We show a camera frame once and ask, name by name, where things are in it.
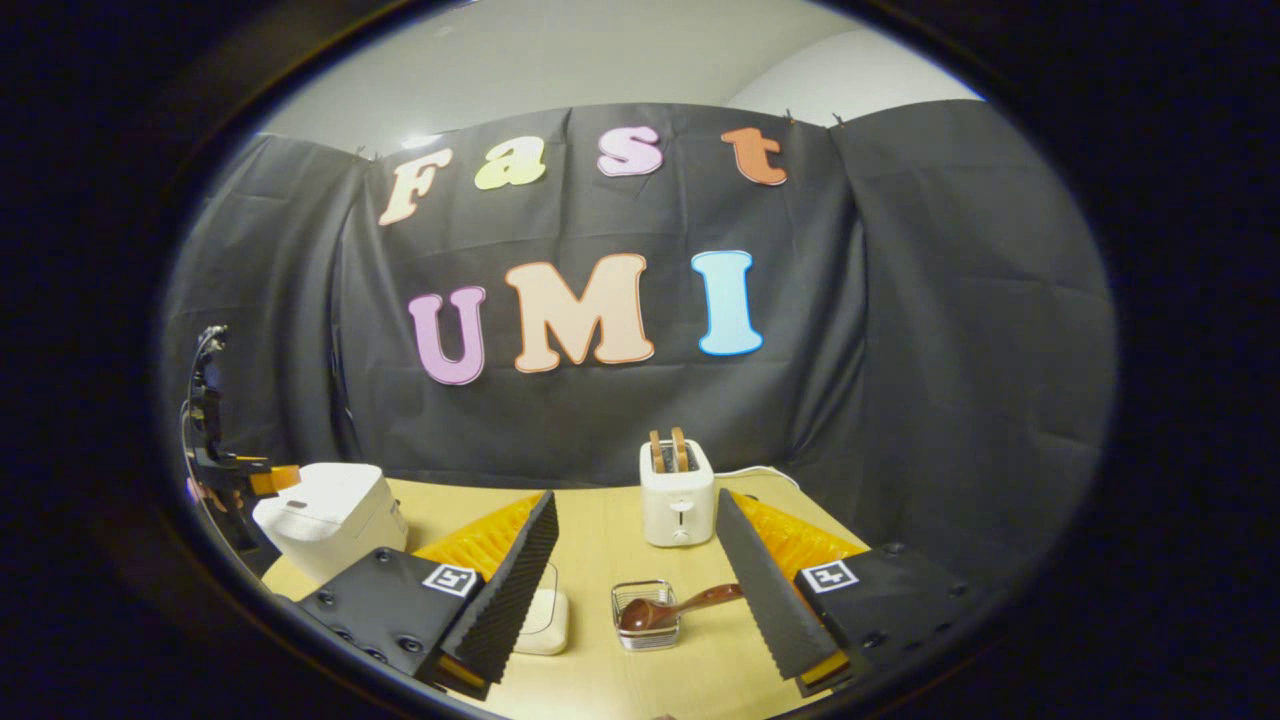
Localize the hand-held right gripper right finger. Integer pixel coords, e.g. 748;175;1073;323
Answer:
716;488;986;698

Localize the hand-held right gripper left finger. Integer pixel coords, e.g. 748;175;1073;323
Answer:
297;490;561;701

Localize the black backdrop cloth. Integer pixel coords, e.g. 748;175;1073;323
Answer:
160;100;1119;591

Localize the white toaster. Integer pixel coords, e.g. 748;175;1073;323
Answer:
640;440;717;548

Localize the clear tray of rice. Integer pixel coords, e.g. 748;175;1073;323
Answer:
513;562;571;656

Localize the brown wooden spoon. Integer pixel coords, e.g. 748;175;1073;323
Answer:
619;584;746;633

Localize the white rice cooker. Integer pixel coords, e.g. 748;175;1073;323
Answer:
252;462;409;586

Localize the white toaster cable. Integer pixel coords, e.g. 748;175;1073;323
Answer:
714;464;803;493

